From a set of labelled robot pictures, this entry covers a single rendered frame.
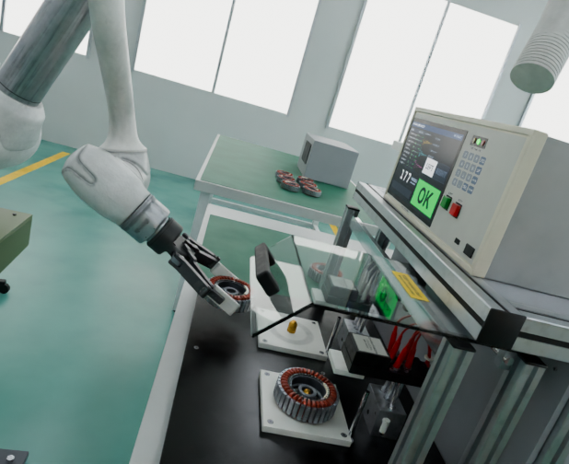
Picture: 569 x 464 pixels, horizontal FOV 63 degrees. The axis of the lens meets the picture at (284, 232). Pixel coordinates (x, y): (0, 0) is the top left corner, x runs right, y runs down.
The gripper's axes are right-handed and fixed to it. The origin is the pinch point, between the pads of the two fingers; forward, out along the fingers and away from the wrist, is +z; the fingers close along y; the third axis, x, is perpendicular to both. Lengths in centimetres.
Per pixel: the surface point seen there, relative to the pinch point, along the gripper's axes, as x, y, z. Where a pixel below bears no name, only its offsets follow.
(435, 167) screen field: 47.4, 11.9, 5.5
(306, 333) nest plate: 4.3, -0.2, 19.7
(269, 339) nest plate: -0.1, 5.5, 11.9
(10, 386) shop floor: -105, -59, -13
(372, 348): 18.5, 25.4, 16.4
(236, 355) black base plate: -4.5, 12.2, 6.7
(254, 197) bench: -4, -133, 15
